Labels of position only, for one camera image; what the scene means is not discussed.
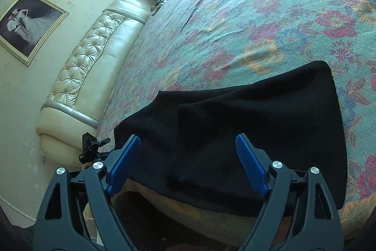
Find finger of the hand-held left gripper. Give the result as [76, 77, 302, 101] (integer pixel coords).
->
[94, 137, 111, 149]
[82, 132, 96, 148]

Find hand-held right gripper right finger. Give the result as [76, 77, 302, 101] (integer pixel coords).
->
[235, 133, 345, 251]

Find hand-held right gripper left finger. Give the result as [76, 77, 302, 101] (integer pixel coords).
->
[33, 134, 142, 251]

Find black pants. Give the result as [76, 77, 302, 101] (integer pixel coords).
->
[113, 60, 349, 218]

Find cream tufted leather headboard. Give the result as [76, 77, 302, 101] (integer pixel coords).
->
[35, 0, 150, 166]

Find framed photo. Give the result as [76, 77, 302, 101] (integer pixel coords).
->
[0, 0, 70, 66]

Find bed with floral bedspread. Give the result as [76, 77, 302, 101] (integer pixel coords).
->
[94, 0, 376, 246]

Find black cable bundle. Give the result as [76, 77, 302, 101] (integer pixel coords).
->
[150, 0, 165, 16]

